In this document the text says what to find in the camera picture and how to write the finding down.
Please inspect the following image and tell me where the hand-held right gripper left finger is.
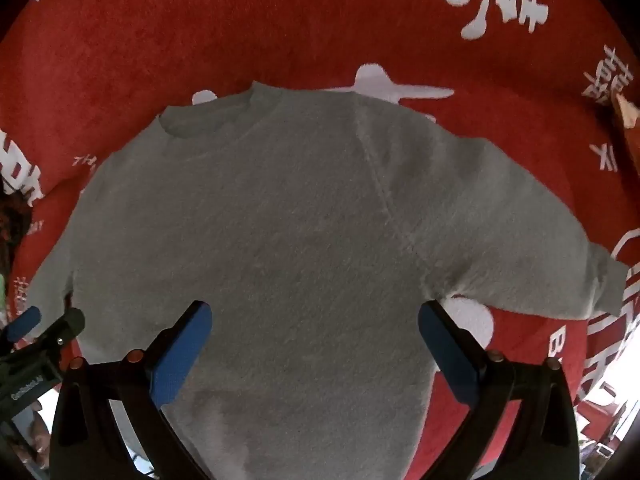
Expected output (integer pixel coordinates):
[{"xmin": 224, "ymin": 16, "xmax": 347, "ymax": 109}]
[{"xmin": 50, "ymin": 300, "xmax": 214, "ymax": 480}]

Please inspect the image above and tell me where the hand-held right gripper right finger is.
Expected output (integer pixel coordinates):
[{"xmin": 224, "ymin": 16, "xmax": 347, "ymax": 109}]
[{"xmin": 418, "ymin": 300, "xmax": 582, "ymax": 480}]

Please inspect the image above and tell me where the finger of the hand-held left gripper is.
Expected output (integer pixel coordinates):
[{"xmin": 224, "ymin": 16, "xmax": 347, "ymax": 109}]
[
  {"xmin": 20, "ymin": 307, "xmax": 86, "ymax": 361},
  {"xmin": 4, "ymin": 306, "xmax": 42, "ymax": 344}
]

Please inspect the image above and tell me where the grey knit sweater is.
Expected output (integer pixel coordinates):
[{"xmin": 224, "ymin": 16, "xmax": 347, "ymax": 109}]
[{"xmin": 27, "ymin": 81, "xmax": 629, "ymax": 480}]

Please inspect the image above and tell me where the dark brown fuzzy object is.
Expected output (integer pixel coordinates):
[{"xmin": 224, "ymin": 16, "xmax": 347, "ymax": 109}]
[{"xmin": 0, "ymin": 194, "xmax": 34, "ymax": 281}]

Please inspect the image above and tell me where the red printed blanket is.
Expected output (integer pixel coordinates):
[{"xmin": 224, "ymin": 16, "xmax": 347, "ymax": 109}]
[{"xmin": 0, "ymin": 0, "xmax": 640, "ymax": 480}]

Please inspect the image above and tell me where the tan cardboard piece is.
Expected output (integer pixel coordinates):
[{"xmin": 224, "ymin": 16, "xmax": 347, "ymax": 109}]
[{"xmin": 612, "ymin": 91, "xmax": 640, "ymax": 132}]

